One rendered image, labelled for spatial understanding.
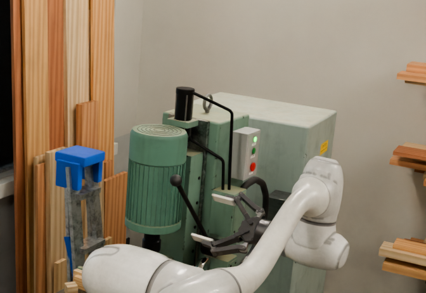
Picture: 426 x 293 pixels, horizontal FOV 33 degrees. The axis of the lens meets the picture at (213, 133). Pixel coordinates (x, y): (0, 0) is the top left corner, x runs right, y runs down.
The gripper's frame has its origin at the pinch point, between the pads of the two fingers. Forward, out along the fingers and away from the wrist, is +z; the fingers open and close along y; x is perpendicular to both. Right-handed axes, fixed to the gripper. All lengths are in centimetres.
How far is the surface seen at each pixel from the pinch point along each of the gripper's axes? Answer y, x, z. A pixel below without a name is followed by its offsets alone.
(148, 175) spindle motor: 6.1, 4.3, 21.5
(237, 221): 15.4, -28.4, 4.7
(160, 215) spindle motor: -0.4, -6.1, 17.6
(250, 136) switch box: 39.4, -13.9, 6.9
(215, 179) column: 22.6, -17.6, 13.0
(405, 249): 102, -184, -16
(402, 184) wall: 149, -197, 1
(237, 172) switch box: 29.5, -22.2, 9.5
